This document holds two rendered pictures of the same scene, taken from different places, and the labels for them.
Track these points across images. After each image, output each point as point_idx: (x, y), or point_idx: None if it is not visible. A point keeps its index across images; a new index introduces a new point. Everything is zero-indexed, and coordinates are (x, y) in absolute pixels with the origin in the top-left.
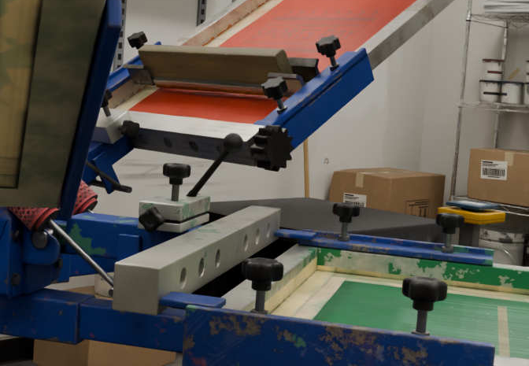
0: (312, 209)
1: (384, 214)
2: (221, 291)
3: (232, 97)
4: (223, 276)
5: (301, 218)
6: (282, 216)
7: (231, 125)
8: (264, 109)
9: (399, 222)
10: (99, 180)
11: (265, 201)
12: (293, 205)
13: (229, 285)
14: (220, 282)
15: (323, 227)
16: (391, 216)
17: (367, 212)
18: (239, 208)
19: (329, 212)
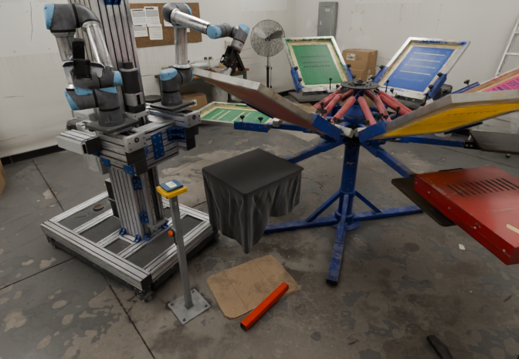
0: (250, 171)
1: (222, 171)
2: (283, 207)
3: (284, 117)
4: (282, 202)
5: (258, 160)
6: (264, 160)
7: None
8: (275, 115)
9: (223, 163)
10: (316, 132)
11: (267, 179)
12: (256, 177)
13: (279, 206)
14: (283, 204)
15: (253, 154)
16: (221, 170)
17: (228, 172)
18: (279, 167)
19: (245, 169)
